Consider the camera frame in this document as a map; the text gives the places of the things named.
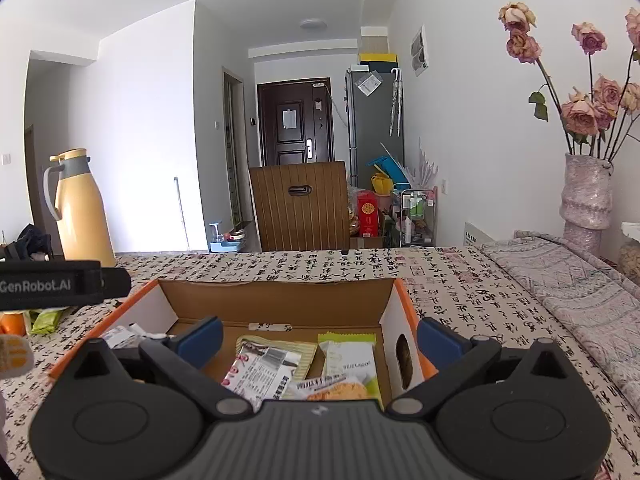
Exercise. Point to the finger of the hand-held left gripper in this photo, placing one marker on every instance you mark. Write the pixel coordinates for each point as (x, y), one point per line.
(117, 284)

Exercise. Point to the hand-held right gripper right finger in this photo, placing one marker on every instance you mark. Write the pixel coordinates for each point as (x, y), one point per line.
(440, 342)

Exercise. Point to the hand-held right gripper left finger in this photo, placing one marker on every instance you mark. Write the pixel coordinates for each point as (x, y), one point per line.
(200, 342)

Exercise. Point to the orange cardboard box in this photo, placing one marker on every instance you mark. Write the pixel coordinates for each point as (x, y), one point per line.
(280, 305)

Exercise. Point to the green white snack packet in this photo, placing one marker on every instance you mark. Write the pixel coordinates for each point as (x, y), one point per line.
(350, 360)

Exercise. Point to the black bag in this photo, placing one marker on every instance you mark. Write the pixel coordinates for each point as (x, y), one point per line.
(30, 240)

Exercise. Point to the silver snack packet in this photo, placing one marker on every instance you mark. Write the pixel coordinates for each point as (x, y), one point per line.
(125, 335)
(260, 370)

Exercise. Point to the orange tangerine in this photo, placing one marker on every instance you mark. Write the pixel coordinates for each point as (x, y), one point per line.
(11, 324)

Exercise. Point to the yellow thermos jug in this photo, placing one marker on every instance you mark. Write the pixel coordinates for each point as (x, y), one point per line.
(82, 215)

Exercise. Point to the blue toy set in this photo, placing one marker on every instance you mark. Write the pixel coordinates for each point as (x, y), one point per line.
(225, 245)

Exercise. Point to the orange cookie packet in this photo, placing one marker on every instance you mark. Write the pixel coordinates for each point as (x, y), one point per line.
(345, 390)

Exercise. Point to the white heater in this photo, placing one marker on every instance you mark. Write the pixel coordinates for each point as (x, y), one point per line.
(482, 236)

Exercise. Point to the grey patterned table runner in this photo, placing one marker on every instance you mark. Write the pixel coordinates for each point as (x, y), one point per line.
(575, 285)

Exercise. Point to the red gift box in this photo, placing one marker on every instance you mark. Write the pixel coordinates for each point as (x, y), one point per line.
(370, 212)

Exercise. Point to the wooden chair back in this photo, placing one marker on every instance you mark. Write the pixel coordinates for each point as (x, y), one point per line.
(300, 215)

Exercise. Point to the yellow bag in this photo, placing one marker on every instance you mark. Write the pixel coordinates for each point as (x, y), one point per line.
(381, 184)

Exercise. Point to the white feathery plume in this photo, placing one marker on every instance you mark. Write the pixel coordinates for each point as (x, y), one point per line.
(424, 167)

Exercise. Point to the blue bag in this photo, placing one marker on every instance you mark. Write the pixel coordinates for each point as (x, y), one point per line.
(387, 165)

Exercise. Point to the pink textured vase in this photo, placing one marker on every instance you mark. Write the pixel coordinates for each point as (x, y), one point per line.
(587, 200)

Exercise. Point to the grey fridge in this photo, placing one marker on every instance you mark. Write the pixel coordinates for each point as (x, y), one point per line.
(375, 130)

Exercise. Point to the dark brown door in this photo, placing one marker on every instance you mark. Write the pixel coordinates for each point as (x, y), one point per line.
(292, 125)

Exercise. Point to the folded clear umbrella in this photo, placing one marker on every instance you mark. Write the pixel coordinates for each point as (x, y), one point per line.
(396, 105)

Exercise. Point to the dried pink roses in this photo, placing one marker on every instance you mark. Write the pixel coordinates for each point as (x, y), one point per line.
(580, 115)

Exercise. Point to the yellow box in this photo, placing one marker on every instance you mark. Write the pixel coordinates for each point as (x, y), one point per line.
(378, 58)

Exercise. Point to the round ceiling lamp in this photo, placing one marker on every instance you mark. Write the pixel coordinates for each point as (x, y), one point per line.
(313, 24)

